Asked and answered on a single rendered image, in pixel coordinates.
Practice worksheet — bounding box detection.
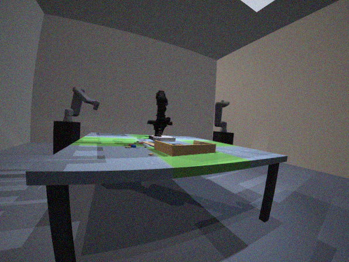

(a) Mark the brown open wooden box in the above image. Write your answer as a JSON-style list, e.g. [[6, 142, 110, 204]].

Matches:
[[154, 138, 217, 157]]

